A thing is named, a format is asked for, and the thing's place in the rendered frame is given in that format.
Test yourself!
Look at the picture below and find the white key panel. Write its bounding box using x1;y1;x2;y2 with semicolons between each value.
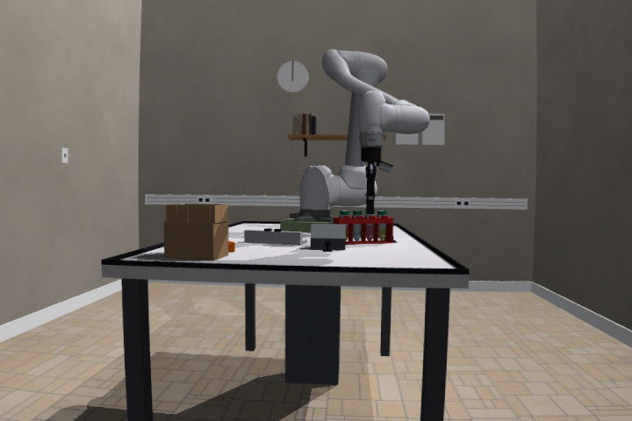
311;224;346;252

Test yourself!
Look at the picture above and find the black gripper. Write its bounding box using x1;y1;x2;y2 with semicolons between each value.
361;147;381;214

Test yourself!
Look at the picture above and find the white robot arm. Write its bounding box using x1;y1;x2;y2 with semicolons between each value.
290;50;430;222

